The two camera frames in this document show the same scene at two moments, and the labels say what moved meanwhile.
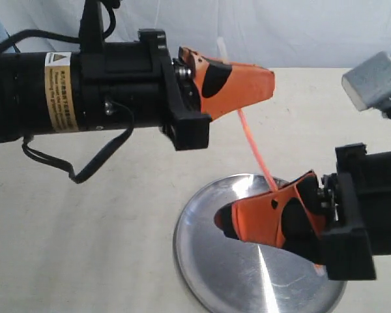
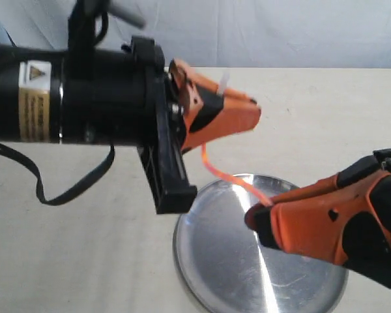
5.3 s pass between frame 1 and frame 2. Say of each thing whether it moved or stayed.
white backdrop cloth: stayed
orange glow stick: moved
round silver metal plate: stayed
